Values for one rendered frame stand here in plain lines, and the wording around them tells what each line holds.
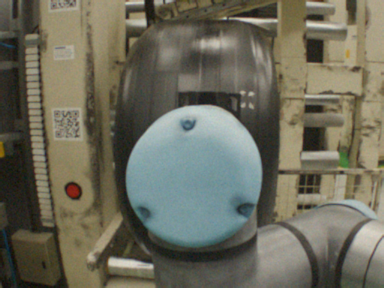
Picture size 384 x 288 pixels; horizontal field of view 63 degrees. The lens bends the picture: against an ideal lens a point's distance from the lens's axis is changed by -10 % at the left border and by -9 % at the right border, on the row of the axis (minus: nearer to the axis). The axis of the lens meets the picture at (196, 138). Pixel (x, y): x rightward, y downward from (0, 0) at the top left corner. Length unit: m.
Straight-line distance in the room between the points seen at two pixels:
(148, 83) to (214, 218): 0.42
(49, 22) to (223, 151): 0.68
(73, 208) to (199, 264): 0.67
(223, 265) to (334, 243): 0.11
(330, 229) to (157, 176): 0.17
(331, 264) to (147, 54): 0.47
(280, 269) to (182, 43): 0.46
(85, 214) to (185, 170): 0.69
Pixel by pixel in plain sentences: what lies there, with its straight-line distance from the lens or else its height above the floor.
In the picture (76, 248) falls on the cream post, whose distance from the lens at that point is 0.92.
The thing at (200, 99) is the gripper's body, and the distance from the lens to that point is 0.33.
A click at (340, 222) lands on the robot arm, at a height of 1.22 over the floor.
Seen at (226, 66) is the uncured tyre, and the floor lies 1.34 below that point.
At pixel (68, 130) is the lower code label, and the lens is 0.80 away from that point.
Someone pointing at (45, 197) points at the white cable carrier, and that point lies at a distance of 0.90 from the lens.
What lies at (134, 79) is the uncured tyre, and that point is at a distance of 0.59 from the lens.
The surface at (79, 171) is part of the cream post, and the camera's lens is 0.82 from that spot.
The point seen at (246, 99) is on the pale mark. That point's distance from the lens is 0.55.
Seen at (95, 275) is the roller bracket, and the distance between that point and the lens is 0.79.
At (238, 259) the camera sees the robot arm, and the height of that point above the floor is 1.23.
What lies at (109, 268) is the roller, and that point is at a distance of 0.81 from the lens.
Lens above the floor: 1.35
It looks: 13 degrees down
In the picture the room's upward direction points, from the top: straight up
